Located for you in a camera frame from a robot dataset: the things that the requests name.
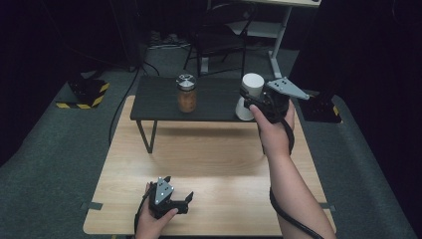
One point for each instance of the person's right hand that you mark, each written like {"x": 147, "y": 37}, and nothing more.
{"x": 275, "y": 136}

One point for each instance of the person's left hand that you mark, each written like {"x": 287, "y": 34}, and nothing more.
{"x": 152, "y": 227}

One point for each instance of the black stand base striped tape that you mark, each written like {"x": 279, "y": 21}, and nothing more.
{"x": 86, "y": 93}
{"x": 320, "y": 109}

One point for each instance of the white desk with metal frame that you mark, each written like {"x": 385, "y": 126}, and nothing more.
{"x": 277, "y": 33}

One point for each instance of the grey tape strip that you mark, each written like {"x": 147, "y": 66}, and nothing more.
{"x": 330, "y": 207}
{"x": 92, "y": 205}

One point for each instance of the black folding chair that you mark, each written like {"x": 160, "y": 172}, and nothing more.
{"x": 215, "y": 40}

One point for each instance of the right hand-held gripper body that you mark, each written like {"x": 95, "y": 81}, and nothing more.
{"x": 282, "y": 96}

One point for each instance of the black shelf with metal legs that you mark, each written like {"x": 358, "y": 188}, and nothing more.
{"x": 212, "y": 99}

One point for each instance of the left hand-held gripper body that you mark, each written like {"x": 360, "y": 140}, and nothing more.
{"x": 163, "y": 195}

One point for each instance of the white cylindrical container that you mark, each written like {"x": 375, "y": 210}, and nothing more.
{"x": 252, "y": 84}

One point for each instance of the glass jar with metal lid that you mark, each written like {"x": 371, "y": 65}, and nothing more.
{"x": 186, "y": 96}

